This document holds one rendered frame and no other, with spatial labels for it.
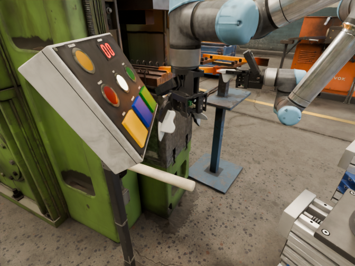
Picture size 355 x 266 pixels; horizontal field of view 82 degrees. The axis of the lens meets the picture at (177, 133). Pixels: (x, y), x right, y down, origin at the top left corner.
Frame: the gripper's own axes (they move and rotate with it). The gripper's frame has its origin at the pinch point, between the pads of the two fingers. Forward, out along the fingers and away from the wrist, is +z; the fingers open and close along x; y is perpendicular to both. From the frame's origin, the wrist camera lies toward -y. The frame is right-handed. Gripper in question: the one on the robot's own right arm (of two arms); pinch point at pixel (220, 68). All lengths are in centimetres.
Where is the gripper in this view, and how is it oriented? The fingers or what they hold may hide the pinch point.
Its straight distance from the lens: 102.2
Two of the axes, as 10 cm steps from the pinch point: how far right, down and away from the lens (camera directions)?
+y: 0.3, 8.7, 4.8
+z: -9.0, -1.9, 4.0
